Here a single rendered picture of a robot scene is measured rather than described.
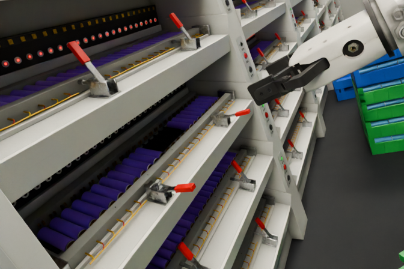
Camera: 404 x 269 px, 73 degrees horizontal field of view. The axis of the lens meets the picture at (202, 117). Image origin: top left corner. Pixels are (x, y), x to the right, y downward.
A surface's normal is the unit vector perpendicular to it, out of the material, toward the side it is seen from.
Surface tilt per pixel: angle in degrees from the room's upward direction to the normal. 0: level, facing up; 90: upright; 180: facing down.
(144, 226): 17
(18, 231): 90
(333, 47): 78
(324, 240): 0
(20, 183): 107
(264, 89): 90
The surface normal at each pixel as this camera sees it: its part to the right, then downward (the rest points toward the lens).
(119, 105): 0.88, 0.10
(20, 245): 0.81, -0.16
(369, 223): -0.38, -0.88
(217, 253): -0.13, -0.89
